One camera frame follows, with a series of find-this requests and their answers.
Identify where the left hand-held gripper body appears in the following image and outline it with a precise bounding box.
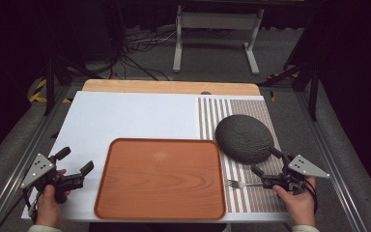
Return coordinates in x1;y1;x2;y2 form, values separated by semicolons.
20;153;86;205

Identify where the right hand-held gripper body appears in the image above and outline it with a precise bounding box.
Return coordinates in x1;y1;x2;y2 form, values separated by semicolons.
260;154;331;196

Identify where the silver fork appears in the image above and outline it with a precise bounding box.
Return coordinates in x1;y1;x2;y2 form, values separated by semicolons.
226;179;264;190

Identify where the dark grey textured plate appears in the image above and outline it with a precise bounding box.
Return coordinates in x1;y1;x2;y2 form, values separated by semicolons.
214;114;275;165

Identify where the brown wooden tray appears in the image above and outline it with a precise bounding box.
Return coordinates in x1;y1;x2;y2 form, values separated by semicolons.
94;137;227;221

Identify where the person's right hand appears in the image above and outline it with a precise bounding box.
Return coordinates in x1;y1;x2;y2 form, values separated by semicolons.
271;177;317;228

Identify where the striped placemat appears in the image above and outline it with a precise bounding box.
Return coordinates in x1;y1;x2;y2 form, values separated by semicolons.
196;96;289;215

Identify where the yellow black hazard tape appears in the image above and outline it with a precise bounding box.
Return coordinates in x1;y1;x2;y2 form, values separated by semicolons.
28;78;73;104

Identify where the white table board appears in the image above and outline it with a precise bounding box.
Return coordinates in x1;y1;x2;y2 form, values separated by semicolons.
21;90;293;224

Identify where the black tripod stand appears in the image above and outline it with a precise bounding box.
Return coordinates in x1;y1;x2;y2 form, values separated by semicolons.
43;54;104;117
260;47;323;122

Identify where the aluminium rail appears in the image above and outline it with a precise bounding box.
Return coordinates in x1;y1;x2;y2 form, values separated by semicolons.
294;91;371;232
0;85;75;232

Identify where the right hand-held gripper cable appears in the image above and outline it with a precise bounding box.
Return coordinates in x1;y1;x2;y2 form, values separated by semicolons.
303;178;319;214

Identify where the hand-held gripper cable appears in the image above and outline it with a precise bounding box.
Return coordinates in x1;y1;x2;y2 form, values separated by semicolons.
0;188;40;232
303;178;319;214

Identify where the left hand-held gripper cable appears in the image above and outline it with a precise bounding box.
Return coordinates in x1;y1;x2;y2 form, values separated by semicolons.
0;188;40;232

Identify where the bundle of black floor cables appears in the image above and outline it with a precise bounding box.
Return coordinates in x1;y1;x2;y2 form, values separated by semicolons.
109;27;179;81

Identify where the grey metal stand frame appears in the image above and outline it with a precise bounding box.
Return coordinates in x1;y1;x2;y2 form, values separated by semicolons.
172;4;265;76

